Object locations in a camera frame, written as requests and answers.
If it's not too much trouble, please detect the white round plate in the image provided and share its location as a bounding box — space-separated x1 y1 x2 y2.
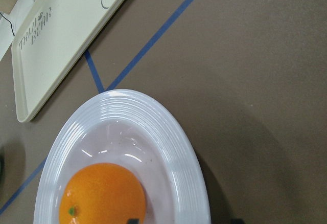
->
34 89 211 223

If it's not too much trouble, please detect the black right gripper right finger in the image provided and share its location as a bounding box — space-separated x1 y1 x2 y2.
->
230 218 243 224

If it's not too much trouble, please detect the orange fruit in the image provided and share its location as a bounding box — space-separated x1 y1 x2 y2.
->
59 163 146 223

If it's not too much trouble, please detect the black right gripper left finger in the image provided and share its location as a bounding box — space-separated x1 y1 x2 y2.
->
127 218 140 224

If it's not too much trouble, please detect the cream bear tray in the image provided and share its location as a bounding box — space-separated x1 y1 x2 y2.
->
11 0 124 123

